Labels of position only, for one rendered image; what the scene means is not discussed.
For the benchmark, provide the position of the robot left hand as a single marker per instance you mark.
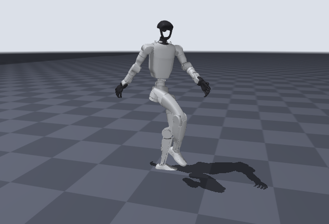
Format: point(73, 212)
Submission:
point(204, 85)

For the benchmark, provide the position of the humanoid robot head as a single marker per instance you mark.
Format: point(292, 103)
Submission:
point(164, 26)

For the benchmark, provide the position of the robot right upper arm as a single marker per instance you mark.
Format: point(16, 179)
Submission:
point(145, 50)

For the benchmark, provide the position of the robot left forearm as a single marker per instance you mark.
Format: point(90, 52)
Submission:
point(193, 74)

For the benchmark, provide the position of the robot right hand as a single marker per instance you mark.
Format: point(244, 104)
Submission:
point(119, 89)

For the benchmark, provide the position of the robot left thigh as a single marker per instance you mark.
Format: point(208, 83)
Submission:
point(167, 132)

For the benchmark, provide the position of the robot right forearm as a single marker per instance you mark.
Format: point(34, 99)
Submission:
point(129, 76)

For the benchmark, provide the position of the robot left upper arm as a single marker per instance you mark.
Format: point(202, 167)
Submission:
point(182, 58)

